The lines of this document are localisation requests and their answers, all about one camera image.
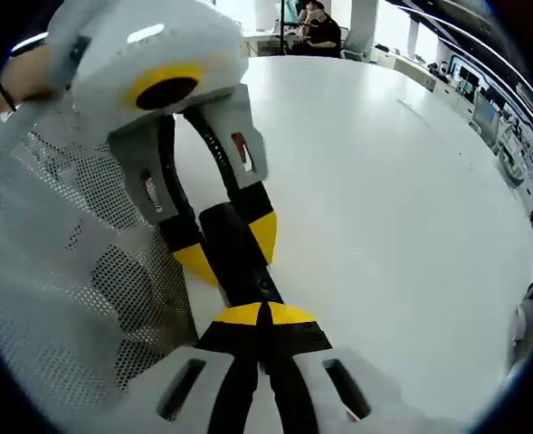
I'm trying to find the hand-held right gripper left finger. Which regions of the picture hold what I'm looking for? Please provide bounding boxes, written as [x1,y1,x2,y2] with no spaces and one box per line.
[125,303,267,434]

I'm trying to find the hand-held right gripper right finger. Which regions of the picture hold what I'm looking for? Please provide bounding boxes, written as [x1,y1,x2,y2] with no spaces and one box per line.
[262,303,414,434]

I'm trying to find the black remote control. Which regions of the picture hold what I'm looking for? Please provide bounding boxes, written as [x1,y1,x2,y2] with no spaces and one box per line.
[197,203,288,311]

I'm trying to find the person's left hand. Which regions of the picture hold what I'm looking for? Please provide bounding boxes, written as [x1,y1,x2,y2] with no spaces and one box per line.
[1,44,71,104]

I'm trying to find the white mesh chair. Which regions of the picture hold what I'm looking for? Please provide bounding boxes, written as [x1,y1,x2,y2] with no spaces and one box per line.
[0,97,199,408]

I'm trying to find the black metal stand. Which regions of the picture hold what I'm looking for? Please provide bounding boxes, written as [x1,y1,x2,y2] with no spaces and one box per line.
[277,0,290,55]

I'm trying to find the white cabinet desk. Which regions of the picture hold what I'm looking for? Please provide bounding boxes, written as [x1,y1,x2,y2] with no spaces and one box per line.
[374,42,475,118]

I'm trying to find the grey office chair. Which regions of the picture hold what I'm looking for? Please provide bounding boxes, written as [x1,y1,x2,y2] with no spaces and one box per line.
[471,92,501,137]

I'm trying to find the background display shelves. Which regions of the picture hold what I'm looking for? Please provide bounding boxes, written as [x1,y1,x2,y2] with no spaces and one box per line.
[428,40,533,254]

